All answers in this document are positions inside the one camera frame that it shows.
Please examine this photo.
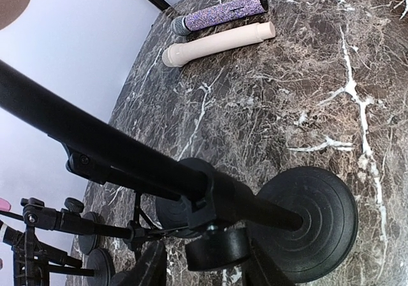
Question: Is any black stand with textured grip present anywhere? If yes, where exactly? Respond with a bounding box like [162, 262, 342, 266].
[1, 222, 115, 285]

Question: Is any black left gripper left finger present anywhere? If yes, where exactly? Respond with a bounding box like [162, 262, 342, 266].
[110, 241, 167, 286]

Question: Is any purple rhinestone microphone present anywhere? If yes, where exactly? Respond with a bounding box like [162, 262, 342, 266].
[171, 0, 269, 36]

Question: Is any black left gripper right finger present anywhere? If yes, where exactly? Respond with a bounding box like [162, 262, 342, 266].
[240, 235, 295, 286]

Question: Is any black tripod mic stand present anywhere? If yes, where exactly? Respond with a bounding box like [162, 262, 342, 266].
[2, 197, 173, 252]

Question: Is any beige microphone round head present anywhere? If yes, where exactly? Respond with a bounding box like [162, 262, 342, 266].
[162, 22, 276, 68]

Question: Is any round-base stand of tall beige mic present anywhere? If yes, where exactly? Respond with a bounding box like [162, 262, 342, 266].
[1, 63, 358, 284]

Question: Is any back pink microphone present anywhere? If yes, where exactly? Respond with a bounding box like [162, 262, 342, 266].
[0, 198, 11, 212]

